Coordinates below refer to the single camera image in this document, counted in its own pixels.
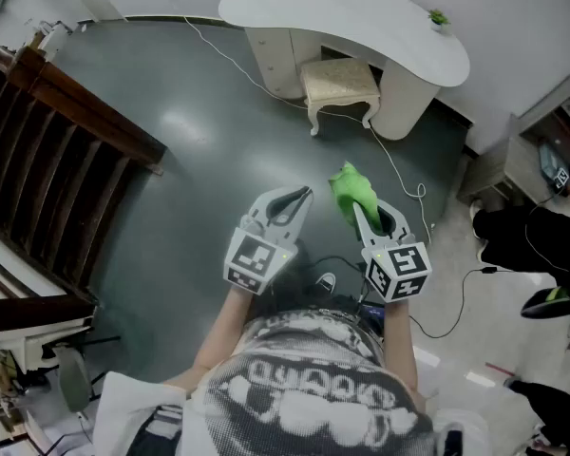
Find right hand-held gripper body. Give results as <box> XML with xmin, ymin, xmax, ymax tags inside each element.
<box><xmin>359</xmin><ymin>233</ymin><xmax>432</xmax><ymax>303</ymax></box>

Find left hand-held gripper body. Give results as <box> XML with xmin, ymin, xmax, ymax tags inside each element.
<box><xmin>223</xmin><ymin>199</ymin><xmax>299</xmax><ymax>296</ymax></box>

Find green cloth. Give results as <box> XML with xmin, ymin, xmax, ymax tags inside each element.
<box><xmin>328</xmin><ymin>160</ymin><xmax>384</xmax><ymax>233</ymax></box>

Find person's left forearm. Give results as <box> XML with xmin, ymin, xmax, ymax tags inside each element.
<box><xmin>163</xmin><ymin>285</ymin><xmax>257</xmax><ymax>393</ymax></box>

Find person's right forearm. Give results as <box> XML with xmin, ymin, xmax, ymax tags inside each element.
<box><xmin>382</xmin><ymin>299</ymin><xmax>427</xmax><ymax>398</ymax></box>

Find white curved table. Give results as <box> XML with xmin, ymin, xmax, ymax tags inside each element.
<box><xmin>218</xmin><ymin>0</ymin><xmax>471</xmax><ymax>142</ymax></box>

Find person's black trousers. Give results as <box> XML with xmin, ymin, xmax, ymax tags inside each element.
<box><xmin>265</xmin><ymin>239</ymin><xmax>386</xmax><ymax>318</ymax></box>

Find person's right sneaker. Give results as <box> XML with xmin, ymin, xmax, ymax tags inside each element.
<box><xmin>315</xmin><ymin>272</ymin><xmax>337</xmax><ymax>296</ymax></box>

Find grey wooden cabinet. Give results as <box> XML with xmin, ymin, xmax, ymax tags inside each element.
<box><xmin>458</xmin><ymin>71</ymin><xmax>570</xmax><ymax>206</ymax></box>

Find cream upholstered stool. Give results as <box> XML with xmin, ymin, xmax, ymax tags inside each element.
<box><xmin>298</xmin><ymin>57</ymin><xmax>382</xmax><ymax>137</ymax></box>

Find person's black white printed shirt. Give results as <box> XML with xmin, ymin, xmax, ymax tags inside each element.
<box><xmin>92</xmin><ymin>307</ymin><xmax>493</xmax><ymax>456</ymax></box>

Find black and green shoe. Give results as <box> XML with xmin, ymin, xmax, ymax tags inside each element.
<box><xmin>521</xmin><ymin>286</ymin><xmax>570</xmax><ymax>320</ymax></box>

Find small green potted plant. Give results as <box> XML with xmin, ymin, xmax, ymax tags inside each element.
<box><xmin>427</xmin><ymin>9</ymin><xmax>452</xmax><ymax>34</ymax></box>

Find grey bag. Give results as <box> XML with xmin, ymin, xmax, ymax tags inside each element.
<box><xmin>57</xmin><ymin>344</ymin><xmax>94</xmax><ymax>415</ymax></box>

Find white striped bed base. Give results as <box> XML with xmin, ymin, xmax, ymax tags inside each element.
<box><xmin>0</xmin><ymin>216</ymin><xmax>97</xmax><ymax>372</ymax></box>

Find black cable with power adapter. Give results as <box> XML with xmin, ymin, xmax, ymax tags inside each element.
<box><xmin>408</xmin><ymin>266</ymin><xmax>500</xmax><ymax>340</ymax></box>

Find dark wooden slatted frame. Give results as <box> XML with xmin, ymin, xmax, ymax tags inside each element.
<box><xmin>0</xmin><ymin>35</ymin><xmax>167</xmax><ymax>332</ymax></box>

